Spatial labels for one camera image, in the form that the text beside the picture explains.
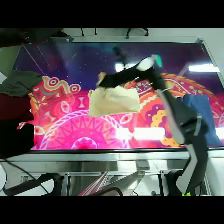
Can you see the cream shirt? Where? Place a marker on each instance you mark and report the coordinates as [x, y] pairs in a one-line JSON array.
[[113, 103]]

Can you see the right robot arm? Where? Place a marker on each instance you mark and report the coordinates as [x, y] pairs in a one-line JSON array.
[[186, 126]]

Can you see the blue garment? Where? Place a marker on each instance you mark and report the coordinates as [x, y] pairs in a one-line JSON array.
[[206, 113]]

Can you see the dark green garment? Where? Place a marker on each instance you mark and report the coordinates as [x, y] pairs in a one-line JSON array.
[[20, 83]]

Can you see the dark red garment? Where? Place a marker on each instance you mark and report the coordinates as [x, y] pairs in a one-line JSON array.
[[13, 106]]

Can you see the black garment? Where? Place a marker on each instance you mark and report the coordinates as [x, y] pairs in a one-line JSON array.
[[15, 138]]

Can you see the silver frame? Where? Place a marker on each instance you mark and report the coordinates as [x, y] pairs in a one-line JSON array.
[[110, 160]]

